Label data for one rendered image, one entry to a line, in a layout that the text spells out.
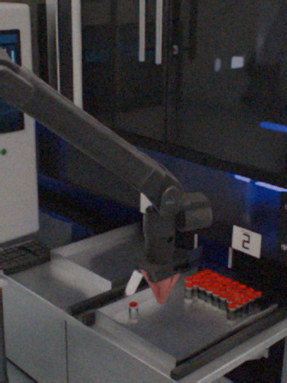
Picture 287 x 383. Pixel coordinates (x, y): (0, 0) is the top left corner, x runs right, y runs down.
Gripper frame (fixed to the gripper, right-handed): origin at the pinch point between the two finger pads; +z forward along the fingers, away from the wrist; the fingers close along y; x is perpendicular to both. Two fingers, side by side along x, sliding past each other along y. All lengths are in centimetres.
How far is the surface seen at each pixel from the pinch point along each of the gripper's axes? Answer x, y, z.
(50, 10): 87, 39, -50
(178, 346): 0.6, 5.8, 14.2
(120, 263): 40.0, 23.9, 14.8
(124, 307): 19.9, 7.4, 13.3
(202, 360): -7.9, 4.1, 12.6
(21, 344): 115, 34, 82
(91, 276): 35.9, 10.5, 12.3
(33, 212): 89, 28, 15
